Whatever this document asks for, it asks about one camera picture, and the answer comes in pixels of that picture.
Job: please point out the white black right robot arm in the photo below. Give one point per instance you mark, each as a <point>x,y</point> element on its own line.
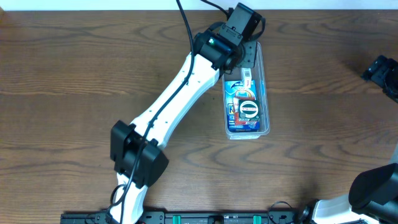
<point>372,197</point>

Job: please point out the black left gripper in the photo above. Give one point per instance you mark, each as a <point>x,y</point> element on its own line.
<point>249,55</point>

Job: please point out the dark green small box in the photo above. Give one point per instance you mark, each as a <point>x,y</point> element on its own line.
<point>248,110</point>

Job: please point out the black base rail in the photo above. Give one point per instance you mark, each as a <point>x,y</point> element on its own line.
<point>159,217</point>

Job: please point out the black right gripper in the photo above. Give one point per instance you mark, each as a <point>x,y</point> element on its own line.
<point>382,72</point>

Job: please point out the white green Panadol box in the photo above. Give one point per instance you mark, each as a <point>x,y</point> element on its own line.
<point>246,76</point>

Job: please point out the red Panadol ActiFast box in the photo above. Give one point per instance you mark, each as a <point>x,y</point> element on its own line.
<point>235,104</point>

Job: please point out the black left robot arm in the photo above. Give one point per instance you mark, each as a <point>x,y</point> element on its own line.
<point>137,148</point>

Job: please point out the clear plastic container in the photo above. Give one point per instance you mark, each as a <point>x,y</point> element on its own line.
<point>258,77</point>

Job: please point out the blue Kool Fever box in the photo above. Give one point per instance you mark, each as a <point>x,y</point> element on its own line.
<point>235,89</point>

